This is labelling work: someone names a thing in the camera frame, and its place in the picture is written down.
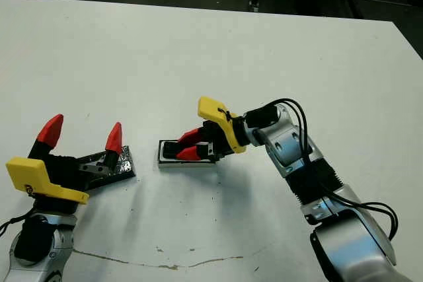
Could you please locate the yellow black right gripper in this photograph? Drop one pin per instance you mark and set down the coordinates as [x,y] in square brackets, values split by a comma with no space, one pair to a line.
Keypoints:
[228,130]

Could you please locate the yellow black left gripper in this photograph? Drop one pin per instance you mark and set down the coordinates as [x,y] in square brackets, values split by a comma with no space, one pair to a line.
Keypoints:
[29,173]

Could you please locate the glossy black box lid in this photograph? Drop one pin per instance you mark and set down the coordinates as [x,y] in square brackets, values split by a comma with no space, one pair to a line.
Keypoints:
[127,169]

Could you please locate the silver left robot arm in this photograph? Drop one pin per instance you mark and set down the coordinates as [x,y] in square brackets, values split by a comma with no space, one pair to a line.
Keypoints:
[62,245]

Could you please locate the white camera box base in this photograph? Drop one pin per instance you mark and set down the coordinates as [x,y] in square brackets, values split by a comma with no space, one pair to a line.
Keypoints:
[185,163]

